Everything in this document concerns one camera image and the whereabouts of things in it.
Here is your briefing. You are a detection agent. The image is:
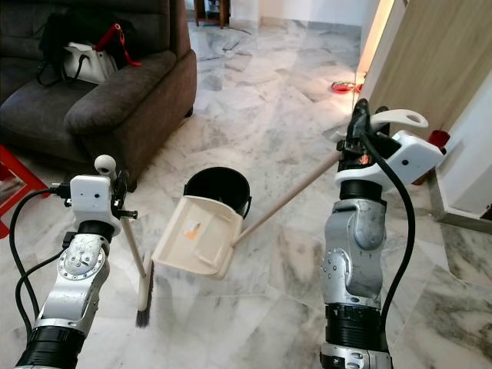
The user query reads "dark grey sofa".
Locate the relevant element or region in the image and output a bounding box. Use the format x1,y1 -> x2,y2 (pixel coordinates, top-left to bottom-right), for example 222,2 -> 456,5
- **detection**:
0,0 -> 199,187

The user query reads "red plastic stool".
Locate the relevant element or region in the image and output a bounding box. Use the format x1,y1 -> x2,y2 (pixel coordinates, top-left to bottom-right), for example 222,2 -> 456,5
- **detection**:
0,144 -> 52,198

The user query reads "red strap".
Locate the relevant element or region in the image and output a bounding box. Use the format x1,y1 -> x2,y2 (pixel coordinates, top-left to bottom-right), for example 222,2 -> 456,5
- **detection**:
95,22 -> 145,68

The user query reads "beige broom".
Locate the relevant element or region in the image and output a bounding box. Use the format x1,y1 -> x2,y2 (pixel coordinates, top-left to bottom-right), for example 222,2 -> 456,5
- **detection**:
94,154 -> 155,331

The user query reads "small red item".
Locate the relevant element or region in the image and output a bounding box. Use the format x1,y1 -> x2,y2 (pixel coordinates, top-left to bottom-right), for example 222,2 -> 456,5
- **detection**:
426,128 -> 452,152

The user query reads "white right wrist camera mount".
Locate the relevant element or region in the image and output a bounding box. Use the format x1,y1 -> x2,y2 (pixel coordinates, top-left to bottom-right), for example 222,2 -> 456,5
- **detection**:
335,129 -> 447,187

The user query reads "white bag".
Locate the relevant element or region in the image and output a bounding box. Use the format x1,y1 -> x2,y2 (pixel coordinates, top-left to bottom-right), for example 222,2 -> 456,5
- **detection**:
63,42 -> 121,85

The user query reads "black round bin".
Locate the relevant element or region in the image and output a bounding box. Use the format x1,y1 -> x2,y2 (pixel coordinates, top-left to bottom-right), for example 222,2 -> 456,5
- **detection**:
184,166 -> 254,221

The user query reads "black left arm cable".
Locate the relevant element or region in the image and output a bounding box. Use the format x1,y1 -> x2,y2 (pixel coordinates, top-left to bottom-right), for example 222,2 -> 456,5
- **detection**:
8,183 -> 75,343

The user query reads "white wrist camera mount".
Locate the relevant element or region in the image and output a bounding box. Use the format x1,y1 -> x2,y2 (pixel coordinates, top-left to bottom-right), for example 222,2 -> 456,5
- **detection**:
70,175 -> 114,225
335,129 -> 447,187

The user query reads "light wooden wall panel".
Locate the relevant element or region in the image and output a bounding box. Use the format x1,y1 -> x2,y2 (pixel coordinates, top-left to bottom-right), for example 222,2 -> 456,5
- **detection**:
360,0 -> 492,133

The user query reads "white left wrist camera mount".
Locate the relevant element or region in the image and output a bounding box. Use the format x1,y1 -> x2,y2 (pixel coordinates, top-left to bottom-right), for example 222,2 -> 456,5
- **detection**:
70,175 -> 114,225

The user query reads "red bowl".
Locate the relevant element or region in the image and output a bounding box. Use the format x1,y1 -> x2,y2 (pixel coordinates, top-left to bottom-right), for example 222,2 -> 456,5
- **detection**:
330,78 -> 365,95

